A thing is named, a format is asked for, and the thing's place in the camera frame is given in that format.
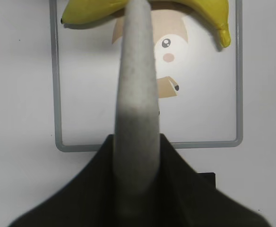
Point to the grey-rimmed deer cutting board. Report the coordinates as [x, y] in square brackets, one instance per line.
[200, 82]

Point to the yellow plastic banana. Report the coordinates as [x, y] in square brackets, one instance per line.
[216, 12]

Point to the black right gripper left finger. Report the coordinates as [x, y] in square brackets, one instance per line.
[86, 201]

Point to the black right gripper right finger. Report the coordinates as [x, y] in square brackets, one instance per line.
[189, 200]

